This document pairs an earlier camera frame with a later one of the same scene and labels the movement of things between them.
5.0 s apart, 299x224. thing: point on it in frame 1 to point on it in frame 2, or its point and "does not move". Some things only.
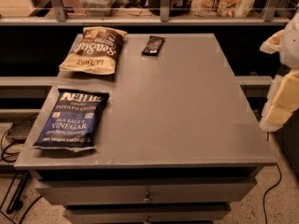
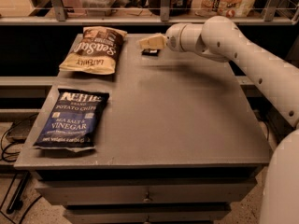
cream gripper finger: x=273 y=44 to x=156 y=42
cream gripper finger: x=282 y=103 to x=153 y=43
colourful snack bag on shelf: x=224 y=1 does not move
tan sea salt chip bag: x=96 y=52 does not move
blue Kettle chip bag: x=74 y=120 does not move
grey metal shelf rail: x=62 y=19 does not move
